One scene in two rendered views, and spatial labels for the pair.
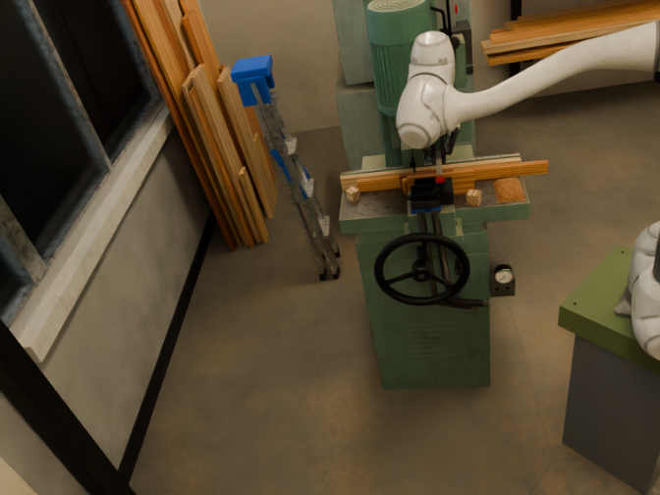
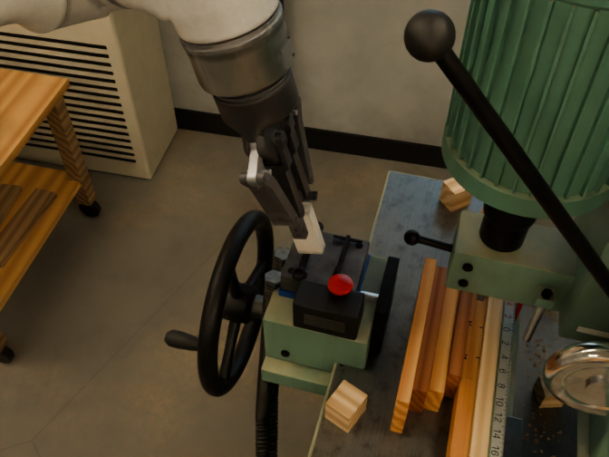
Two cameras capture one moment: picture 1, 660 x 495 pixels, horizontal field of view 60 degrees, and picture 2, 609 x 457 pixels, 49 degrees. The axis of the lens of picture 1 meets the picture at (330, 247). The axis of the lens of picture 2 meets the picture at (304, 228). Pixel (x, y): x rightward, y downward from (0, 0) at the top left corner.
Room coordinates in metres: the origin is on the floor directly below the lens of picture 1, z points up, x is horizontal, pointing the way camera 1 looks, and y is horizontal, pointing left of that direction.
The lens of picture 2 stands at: (1.41, -0.85, 1.67)
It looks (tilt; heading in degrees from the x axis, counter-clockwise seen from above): 49 degrees down; 92
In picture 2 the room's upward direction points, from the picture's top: straight up
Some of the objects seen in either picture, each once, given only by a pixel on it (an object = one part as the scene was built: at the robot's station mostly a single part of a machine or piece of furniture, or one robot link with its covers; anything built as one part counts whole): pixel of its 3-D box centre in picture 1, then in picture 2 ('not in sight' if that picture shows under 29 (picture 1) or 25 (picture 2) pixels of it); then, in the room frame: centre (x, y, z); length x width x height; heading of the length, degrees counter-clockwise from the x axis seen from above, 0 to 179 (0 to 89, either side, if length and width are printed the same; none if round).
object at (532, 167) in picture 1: (450, 176); (466, 385); (1.60, -0.45, 0.92); 0.62 x 0.02 x 0.04; 76
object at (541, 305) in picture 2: not in sight; (536, 313); (1.67, -0.39, 1.00); 0.02 x 0.02 x 0.10; 76
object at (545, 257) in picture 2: (412, 149); (509, 266); (1.64, -0.34, 1.03); 0.14 x 0.07 x 0.09; 166
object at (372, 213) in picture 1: (431, 209); (386, 339); (1.51, -0.35, 0.87); 0.61 x 0.30 x 0.06; 76
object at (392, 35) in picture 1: (403, 56); (573, 24); (1.62, -0.34, 1.35); 0.18 x 0.18 x 0.31
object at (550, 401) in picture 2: not in sight; (550, 391); (1.74, -0.39, 0.82); 0.03 x 0.03 x 0.03; 4
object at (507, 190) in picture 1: (508, 187); not in sight; (1.47, -0.60, 0.91); 0.12 x 0.09 x 0.03; 166
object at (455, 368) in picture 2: (426, 180); (459, 326); (1.60, -0.37, 0.93); 0.18 x 0.02 x 0.06; 76
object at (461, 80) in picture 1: (452, 62); not in sight; (1.80, -0.53, 1.23); 0.09 x 0.08 x 0.15; 166
